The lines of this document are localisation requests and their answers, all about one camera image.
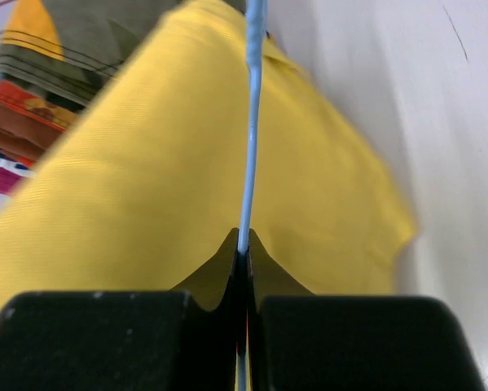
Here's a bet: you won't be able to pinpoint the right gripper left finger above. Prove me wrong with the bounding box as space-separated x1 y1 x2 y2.
0 231 237 390

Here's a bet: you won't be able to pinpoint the blue white patterned trousers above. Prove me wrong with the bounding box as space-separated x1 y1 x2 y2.
0 152 30 170

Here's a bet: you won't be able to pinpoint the orange camouflage trousers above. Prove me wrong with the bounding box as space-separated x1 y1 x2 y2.
0 81 78 167

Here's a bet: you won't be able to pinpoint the yellow grey camouflage trousers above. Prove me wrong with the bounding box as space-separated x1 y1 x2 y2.
0 1 181 111

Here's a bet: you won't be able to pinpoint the light blue wire hanger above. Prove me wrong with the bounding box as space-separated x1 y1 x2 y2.
235 1 267 390

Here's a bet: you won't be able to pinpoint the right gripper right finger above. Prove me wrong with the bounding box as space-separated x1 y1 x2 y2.
248 232 484 390

